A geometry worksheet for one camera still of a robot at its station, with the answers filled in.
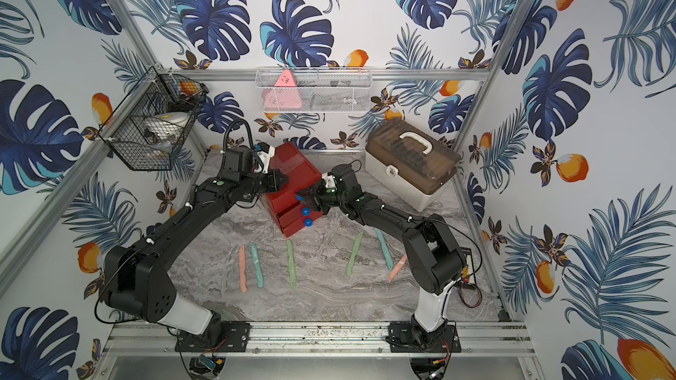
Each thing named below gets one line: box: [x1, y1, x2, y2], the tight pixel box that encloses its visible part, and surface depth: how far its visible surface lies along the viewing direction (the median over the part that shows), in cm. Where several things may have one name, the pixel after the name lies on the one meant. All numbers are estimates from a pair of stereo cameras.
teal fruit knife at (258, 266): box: [249, 241, 265, 288], surface depth 90 cm
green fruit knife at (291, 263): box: [286, 238, 297, 289], surface depth 91 cm
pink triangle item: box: [261, 69, 302, 110], surface depth 92 cm
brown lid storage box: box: [364, 116, 462, 212], surface depth 97 cm
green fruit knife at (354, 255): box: [346, 231, 364, 276], surface depth 92 cm
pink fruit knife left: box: [239, 244, 248, 293], surface depth 89 cm
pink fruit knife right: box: [388, 254, 408, 283], surface depth 89 cm
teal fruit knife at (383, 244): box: [373, 226, 394, 272], surface depth 94 cm
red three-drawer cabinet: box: [259, 141, 324, 239], surface depth 87 cm
